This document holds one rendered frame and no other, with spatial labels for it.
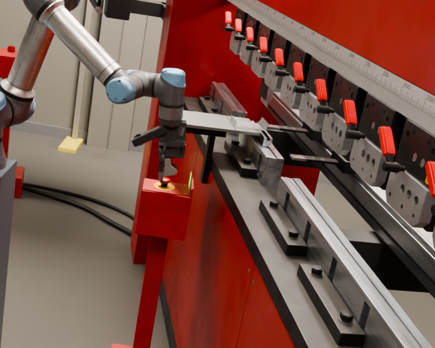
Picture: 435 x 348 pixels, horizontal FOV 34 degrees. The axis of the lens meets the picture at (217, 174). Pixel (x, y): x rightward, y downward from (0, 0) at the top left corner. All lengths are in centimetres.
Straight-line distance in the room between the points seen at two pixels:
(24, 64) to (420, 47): 137
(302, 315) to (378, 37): 61
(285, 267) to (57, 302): 161
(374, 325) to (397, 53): 54
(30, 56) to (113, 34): 268
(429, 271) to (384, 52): 57
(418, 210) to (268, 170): 103
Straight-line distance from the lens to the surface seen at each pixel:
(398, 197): 135
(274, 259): 176
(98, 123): 514
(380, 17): 156
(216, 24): 323
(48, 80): 523
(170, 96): 214
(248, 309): 185
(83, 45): 210
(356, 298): 153
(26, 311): 309
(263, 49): 227
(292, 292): 163
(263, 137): 234
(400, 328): 140
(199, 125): 233
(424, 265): 181
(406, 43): 143
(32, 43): 233
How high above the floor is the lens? 160
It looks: 19 degrees down
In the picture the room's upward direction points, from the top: 11 degrees clockwise
